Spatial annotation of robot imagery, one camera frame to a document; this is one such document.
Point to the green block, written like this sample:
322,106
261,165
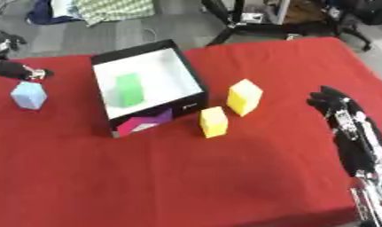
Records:
129,90

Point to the light blue block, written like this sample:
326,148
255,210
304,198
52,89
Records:
29,95

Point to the brown bag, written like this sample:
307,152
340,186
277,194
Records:
305,10

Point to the black tripod stand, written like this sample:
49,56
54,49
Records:
235,20

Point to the large yellow block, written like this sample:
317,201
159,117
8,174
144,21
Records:
245,97

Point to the small yellow block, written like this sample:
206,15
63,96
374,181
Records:
214,122

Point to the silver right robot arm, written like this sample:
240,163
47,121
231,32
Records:
372,201

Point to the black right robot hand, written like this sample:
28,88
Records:
354,147

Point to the dark blue fabric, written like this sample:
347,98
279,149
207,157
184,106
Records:
43,13

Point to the black box white inside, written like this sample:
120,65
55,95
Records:
147,85

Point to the green white checked cloth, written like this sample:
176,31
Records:
113,9

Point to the black office chair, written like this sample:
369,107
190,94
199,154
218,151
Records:
361,17

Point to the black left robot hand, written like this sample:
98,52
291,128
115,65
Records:
15,71

